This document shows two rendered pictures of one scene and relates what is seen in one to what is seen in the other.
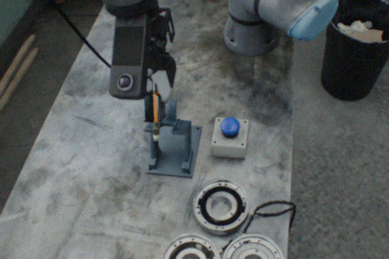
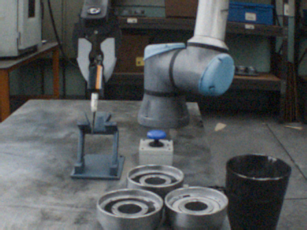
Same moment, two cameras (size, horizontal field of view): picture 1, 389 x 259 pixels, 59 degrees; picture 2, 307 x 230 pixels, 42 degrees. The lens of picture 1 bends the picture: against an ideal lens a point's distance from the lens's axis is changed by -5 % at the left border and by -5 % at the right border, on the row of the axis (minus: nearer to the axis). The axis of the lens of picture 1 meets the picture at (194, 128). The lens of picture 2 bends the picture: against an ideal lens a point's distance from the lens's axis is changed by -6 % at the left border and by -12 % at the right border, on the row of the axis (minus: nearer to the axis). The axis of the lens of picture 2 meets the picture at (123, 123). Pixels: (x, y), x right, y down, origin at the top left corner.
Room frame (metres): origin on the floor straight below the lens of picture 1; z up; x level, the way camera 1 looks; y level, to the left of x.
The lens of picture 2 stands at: (-0.43, 0.21, 1.15)
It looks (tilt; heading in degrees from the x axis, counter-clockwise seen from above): 16 degrees down; 346
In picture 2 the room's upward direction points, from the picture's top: straight up
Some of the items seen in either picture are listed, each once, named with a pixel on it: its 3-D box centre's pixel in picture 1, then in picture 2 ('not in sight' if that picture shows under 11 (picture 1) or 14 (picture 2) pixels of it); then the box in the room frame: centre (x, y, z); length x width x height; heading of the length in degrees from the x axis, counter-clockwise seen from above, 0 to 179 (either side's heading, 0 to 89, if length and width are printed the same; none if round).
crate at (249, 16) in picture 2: not in sight; (246, 12); (3.39, -2.05, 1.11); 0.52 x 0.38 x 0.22; 71
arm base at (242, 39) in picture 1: (251, 22); (164, 104); (0.74, -0.20, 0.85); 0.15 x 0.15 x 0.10
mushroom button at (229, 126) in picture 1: (230, 130); (156, 142); (0.41, -0.07, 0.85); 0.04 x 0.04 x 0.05
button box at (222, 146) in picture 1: (231, 135); (156, 152); (0.42, -0.07, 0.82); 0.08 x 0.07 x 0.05; 161
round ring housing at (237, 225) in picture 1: (221, 207); (155, 185); (0.27, -0.02, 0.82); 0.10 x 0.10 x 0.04
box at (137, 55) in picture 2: not in sight; (131, 52); (3.76, -0.92, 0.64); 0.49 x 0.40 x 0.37; 76
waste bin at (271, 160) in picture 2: (355, 52); (253, 205); (1.15, -0.84, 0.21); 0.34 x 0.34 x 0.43
